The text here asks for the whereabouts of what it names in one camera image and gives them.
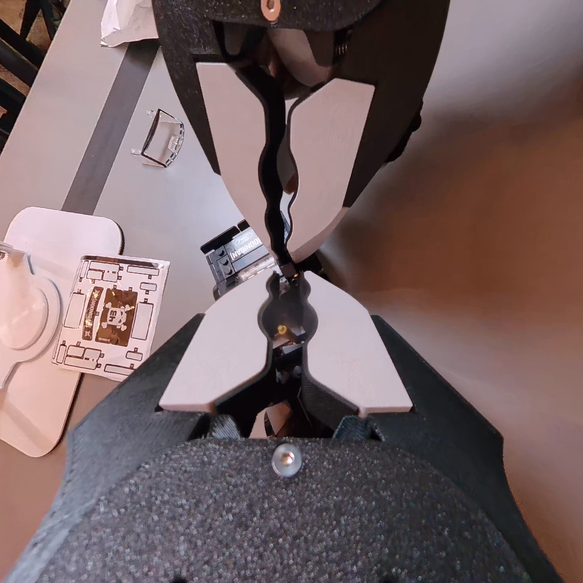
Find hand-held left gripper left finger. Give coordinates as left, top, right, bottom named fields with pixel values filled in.
left=160, top=271, right=277, bottom=436

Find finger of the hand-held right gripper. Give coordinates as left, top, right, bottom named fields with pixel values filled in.
left=287, top=78, right=376, bottom=265
left=196, top=62, right=285, bottom=260

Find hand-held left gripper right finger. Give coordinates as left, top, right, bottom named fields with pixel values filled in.
left=301, top=272, right=413, bottom=436

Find black lego car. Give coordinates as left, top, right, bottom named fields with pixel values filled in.
left=201, top=219, right=315, bottom=438

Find clear lego windshield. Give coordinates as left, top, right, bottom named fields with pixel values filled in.
left=132, top=108, right=186, bottom=169

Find sticker sheet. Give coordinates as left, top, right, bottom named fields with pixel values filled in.
left=52, top=255, right=171, bottom=379

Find white paper bags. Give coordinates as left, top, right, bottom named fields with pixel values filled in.
left=99, top=0, right=160, bottom=48

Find white booklet stand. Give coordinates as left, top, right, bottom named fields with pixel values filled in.
left=0, top=207, right=124, bottom=458

